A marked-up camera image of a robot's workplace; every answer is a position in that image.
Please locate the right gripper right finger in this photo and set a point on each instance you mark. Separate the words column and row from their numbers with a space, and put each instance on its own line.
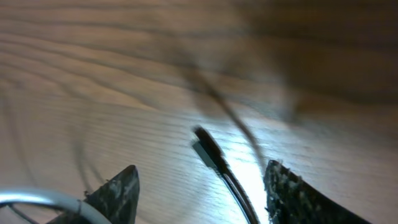
column 291, row 200

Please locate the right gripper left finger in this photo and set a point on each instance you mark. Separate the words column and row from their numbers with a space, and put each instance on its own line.
column 117, row 199

